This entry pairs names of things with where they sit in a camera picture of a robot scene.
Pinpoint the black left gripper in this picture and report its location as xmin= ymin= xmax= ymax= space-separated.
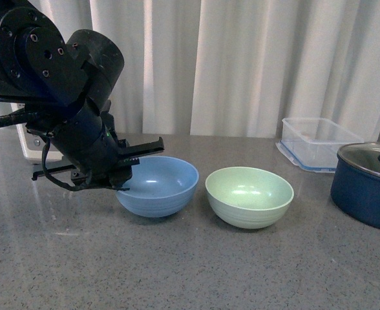
xmin=26 ymin=103 xmax=164 ymax=190

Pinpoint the blue bowl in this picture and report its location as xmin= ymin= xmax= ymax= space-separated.
xmin=116 ymin=156 xmax=199 ymax=218

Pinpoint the green bowl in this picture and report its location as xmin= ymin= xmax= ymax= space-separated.
xmin=205 ymin=167 xmax=294 ymax=229

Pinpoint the cream four-slot toaster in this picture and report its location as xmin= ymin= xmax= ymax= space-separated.
xmin=16 ymin=124 xmax=63 ymax=164

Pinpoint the white curtain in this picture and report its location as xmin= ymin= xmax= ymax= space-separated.
xmin=34 ymin=1 xmax=380 ymax=141

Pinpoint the clear plastic food container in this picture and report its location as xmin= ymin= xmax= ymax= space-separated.
xmin=276 ymin=118 xmax=364 ymax=173

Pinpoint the dark blue cooking pot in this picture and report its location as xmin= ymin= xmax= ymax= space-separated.
xmin=330 ymin=158 xmax=380 ymax=229

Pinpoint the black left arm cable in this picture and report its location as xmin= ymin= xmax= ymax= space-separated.
xmin=0 ymin=111 xmax=131 ymax=192

